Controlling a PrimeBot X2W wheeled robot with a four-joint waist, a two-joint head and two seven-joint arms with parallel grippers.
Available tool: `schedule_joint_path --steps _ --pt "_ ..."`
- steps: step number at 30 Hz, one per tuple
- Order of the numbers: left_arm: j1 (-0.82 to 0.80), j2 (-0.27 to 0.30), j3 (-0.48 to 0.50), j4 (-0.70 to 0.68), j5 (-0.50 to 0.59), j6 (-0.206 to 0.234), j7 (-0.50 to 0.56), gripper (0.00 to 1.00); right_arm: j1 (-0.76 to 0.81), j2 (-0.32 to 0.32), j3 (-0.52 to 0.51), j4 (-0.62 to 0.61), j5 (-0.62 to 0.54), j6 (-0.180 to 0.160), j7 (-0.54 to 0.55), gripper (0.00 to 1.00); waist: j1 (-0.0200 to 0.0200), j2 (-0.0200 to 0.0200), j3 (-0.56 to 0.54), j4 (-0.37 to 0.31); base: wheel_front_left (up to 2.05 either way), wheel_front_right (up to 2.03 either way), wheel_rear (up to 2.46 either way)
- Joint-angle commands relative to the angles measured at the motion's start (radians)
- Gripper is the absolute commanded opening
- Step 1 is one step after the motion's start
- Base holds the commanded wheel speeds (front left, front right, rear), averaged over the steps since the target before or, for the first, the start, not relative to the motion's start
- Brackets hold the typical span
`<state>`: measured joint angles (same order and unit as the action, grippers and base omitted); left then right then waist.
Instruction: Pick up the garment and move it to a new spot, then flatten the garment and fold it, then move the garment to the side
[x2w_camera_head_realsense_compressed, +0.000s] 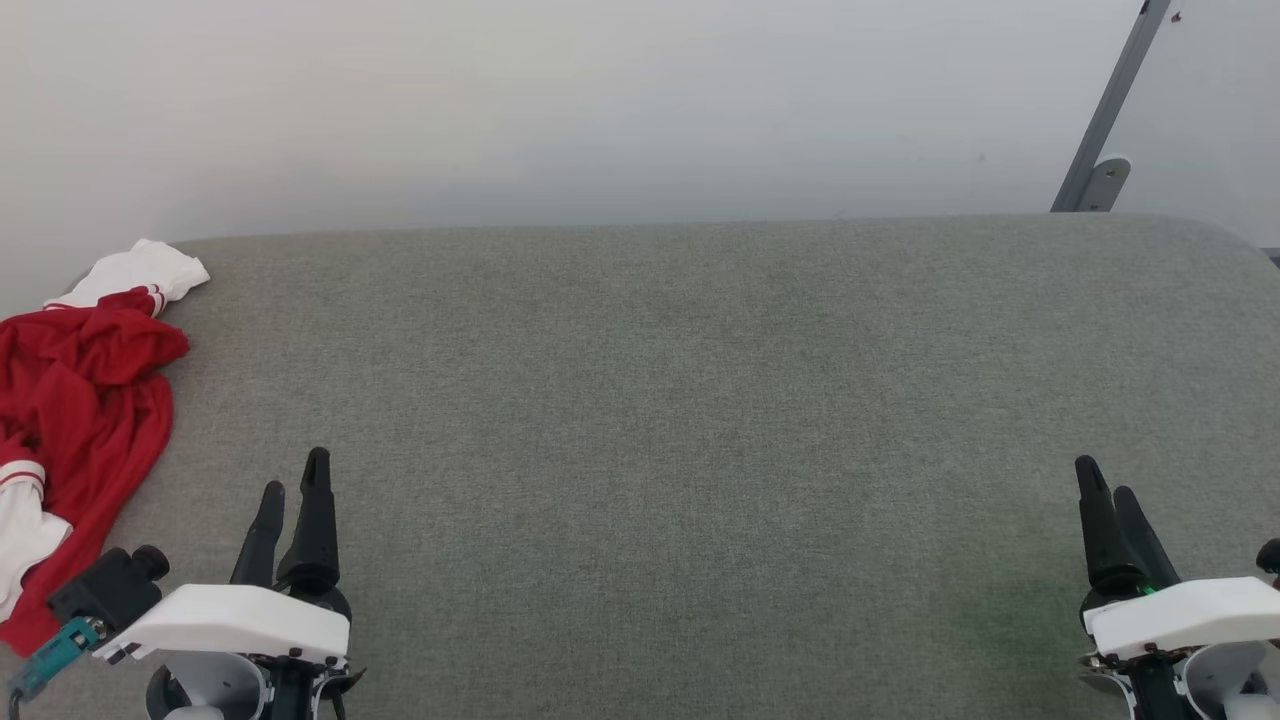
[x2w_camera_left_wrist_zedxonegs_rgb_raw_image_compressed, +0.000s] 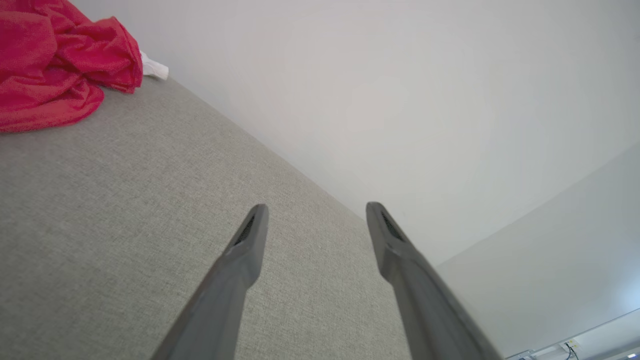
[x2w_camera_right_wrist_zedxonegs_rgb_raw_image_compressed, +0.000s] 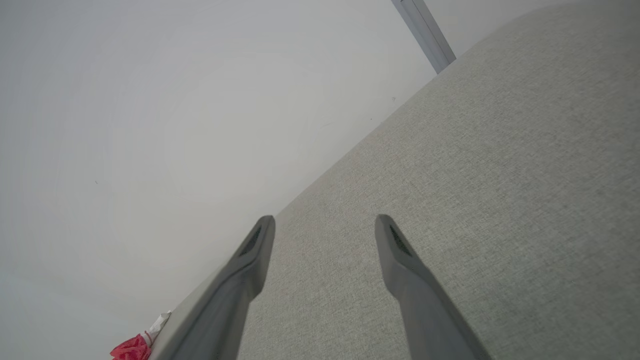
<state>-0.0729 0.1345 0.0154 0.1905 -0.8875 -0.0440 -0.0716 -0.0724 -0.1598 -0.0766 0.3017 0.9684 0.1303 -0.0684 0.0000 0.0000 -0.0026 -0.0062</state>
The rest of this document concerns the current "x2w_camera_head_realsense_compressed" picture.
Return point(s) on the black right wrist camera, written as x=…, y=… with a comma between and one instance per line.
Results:
x=1270, y=556

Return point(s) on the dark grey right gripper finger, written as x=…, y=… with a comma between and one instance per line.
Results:
x=1100, y=530
x=1146, y=545

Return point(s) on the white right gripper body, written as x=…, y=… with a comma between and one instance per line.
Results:
x=1180, y=612

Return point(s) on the grey fabric sofa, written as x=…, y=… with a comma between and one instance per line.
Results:
x=660, y=430

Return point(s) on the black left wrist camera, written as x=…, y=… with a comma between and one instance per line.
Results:
x=110, y=588

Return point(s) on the grey metal bracket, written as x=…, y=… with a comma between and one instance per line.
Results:
x=1108, y=185

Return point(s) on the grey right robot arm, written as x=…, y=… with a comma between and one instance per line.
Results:
x=1235, y=685

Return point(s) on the grey metal bar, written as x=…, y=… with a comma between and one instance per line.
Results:
x=1112, y=100

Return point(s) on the red and white shirt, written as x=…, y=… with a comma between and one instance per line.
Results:
x=85, y=400

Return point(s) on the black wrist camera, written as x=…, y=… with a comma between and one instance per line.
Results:
x=1270, y=556
x=110, y=588

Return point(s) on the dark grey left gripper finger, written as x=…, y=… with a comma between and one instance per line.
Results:
x=314, y=530
x=262, y=535

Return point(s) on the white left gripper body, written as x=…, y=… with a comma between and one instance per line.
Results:
x=235, y=620

